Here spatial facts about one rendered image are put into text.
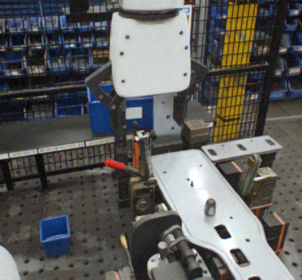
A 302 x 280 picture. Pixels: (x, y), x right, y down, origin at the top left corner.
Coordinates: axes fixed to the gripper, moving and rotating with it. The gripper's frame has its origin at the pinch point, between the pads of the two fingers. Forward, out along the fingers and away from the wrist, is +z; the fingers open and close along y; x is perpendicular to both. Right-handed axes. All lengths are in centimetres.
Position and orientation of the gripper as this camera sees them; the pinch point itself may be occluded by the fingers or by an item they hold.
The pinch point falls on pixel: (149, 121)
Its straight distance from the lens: 49.4
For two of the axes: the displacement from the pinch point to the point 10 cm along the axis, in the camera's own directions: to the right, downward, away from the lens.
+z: 0.0, 8.7, 5.0
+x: -2.9, -4.8, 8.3
